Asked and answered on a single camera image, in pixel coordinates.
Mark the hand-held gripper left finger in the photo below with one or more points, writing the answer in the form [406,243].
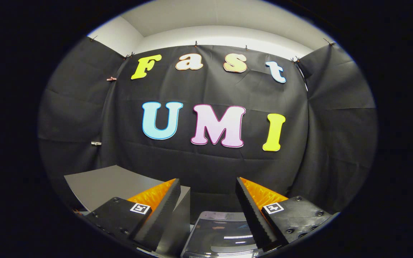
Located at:
[163,215]

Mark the grey box cabinet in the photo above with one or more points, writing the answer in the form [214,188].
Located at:
[106,182]

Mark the black backdrop cloth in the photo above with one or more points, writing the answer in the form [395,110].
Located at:
[210,89]

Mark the grey washing machine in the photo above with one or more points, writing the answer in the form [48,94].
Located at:
[210,256]

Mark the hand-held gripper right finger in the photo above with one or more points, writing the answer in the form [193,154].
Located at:
[251,215]

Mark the small silver clip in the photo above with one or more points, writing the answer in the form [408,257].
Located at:
[96,143]

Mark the small red clip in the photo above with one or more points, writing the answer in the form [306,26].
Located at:
[111,79]

